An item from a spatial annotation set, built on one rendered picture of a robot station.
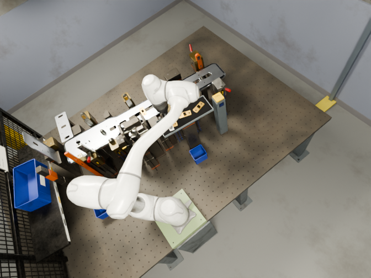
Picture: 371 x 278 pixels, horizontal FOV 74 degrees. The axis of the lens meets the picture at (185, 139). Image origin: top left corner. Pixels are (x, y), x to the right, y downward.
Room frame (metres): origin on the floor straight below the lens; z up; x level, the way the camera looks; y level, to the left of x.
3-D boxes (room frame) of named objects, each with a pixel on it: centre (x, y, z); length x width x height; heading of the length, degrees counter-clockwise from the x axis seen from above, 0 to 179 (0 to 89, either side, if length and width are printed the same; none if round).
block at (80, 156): (1.02, 0.74, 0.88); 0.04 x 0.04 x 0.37; 8
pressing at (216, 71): (1.23, 0.20, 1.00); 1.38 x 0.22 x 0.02; 98
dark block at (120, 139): (0.98, 0.41, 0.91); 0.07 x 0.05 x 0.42; 8
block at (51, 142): (1.25, 0.97, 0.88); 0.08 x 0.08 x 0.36; 8
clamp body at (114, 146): (0.98, 0.48, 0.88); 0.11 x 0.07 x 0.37; 8
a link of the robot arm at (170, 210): (0.44, 0.27, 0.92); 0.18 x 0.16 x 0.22; 59
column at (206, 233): (0.43, 0.25, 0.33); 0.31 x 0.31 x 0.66; 16
